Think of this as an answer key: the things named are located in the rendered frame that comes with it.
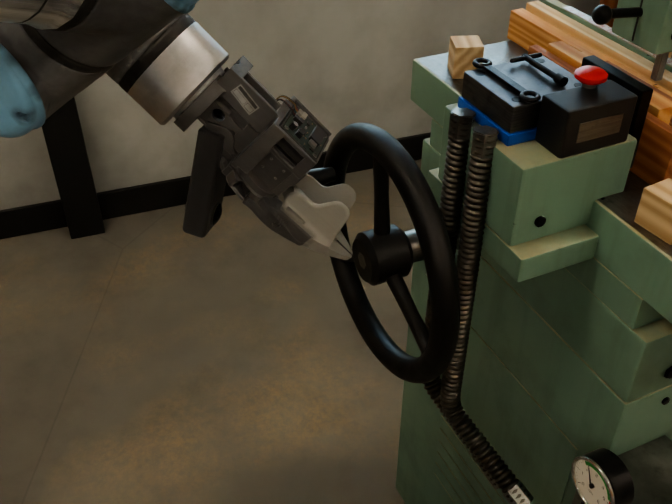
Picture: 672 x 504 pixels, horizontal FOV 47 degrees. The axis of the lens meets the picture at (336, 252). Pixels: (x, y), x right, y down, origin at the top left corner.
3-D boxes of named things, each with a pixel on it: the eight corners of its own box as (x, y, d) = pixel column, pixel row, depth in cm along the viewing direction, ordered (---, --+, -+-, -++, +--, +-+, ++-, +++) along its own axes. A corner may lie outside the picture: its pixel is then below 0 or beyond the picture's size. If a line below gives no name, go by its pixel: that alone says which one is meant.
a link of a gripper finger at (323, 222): (378, 247, 72) (309, 179, 70) (335, 280, 75) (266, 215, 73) (383, 231, 75) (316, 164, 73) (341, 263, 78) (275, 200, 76)
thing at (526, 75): (456, 106, 80) (462, 56, 76) (544, 86, 83) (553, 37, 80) (533, 168, 70) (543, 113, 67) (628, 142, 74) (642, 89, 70)
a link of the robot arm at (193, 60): (113, 106, 68) (155, 71, 77) (155, 145, 70) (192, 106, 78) (172, 39, 64) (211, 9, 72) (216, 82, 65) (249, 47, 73)
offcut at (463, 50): (480, 78, 99) (484, 46, 96) (452, 79, 98) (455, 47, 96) (474, 65, 102) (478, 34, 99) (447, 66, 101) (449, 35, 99)
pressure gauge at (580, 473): (562, 491, 84) (576, 443, 79) (590, 479, 85) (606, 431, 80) (600, 539, 79) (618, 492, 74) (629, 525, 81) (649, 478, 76)
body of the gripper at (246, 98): (320, 171, 69) (220, 72, 66) (258, 224, 73) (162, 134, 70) (337, 137, 75) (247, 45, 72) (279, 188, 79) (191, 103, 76)
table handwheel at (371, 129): (463, 320, 65) (386, 424, 90) (647, 259, 72) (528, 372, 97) (333, 68, 77) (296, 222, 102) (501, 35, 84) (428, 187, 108)
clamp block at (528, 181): (434, 176, 86) (441, 102, 80) (534, 150, 90) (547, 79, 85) (511, 250, 75) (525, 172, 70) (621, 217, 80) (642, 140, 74)
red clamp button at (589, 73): (566, 76, 73) (568, 66, 72) (592, 71, 74) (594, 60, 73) (587, 89, 70) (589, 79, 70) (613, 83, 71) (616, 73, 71)
